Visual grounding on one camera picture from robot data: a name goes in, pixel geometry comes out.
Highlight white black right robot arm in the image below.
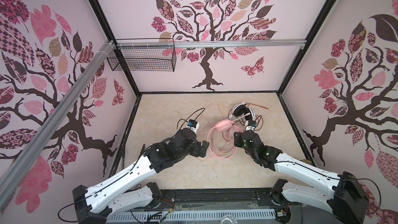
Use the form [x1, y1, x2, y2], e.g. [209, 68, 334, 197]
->
[234, 130, 369, 224]

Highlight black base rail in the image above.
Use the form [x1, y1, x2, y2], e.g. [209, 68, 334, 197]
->
[136, 188, 280, 211]

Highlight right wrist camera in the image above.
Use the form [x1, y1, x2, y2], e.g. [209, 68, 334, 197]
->
[245, 120, 257, 131]

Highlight white black headphones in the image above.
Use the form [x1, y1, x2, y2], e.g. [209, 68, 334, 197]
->
[228, 102, 259, 127]

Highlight aluminium frame bar left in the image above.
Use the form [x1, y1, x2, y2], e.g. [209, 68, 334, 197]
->
[1, 40, 115, 208]

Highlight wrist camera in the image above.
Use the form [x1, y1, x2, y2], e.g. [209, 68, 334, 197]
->
[187, 119, 200, 134]
[245, 120, 257, 131]

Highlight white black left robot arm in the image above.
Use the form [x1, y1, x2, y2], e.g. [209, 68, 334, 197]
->
[73, 127, 209, 224]

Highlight black wire basket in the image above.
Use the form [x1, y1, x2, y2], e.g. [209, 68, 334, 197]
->
[107, 37, 177, 72]

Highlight red headphone cable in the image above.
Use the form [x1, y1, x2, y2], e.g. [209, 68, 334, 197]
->
[242, 102, 269, 131]

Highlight aluminium frame bar back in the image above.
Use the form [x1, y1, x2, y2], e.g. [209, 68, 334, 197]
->
[117, 39, 307, 48]

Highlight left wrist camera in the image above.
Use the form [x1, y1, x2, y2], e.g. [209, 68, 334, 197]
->
[187, 119, 200, 134]

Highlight aluminium frame bar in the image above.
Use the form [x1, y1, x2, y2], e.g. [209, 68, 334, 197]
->
[1, 40, 115, 208]
[117, 39, 307, 48]

